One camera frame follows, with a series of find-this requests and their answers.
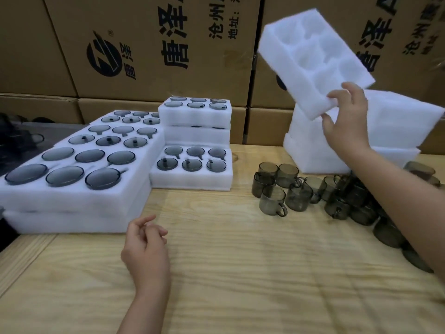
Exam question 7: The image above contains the person's left hand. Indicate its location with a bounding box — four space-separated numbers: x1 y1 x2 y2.
120 215 172 297

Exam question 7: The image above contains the person's right hand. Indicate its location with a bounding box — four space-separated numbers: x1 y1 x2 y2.
321 82 371 154

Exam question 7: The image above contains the white foam tray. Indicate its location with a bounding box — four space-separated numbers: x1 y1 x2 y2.
149 144 234 190
257 8 376 121
52 122 166 164
0 144 158 215
90 108 164 132
289 89 445 151
283 133 422 175
158 97 233 130
2 184 152 235
163 124 232 147

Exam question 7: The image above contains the person's left forearm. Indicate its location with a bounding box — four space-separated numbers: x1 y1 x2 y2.
112 282 172 334

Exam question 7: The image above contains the person's right forearm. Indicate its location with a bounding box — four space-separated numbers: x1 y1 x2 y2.
342 144 445 283

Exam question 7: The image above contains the set of packed grey cups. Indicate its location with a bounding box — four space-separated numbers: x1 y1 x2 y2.
68 125 158 149
164 97 228 111
156 146 227 173
4 147 136 190
101 110 161 126

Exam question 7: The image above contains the large printed cardboard box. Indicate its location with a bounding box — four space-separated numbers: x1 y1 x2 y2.
0 0 79 98
42 0 262 104
246 0 445 110

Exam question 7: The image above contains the pile of loose smoky mugs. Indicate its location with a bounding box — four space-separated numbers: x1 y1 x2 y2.
251 161 445 274

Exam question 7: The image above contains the black plastic bag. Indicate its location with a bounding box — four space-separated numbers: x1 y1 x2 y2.
0 112 46 176

